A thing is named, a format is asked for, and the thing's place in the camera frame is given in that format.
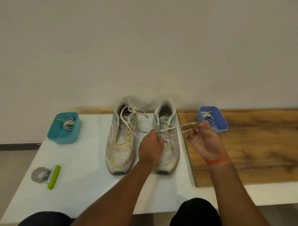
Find grey tape roll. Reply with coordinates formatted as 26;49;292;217
31;167;52;184

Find person's left forearm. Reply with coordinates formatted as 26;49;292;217
71;162;155;226

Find person's right forearm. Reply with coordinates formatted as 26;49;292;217
208;160;270;226

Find teal plastic container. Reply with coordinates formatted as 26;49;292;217
47;112;82;145

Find person's right hand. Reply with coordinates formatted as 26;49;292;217
184;121;230;163

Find orange thread wristband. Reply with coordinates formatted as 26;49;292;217
206;156;231;166

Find green utility cutter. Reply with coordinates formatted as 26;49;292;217
46;165;62;190

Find black trousers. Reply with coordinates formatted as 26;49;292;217
17;198;222;226

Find person's left hand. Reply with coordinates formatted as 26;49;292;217
138;129;165;167

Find worn white sneaker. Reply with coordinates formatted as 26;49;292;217
105;97;138;176
152;97;181;175

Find blue plastic container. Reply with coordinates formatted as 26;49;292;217
196;106;229;135

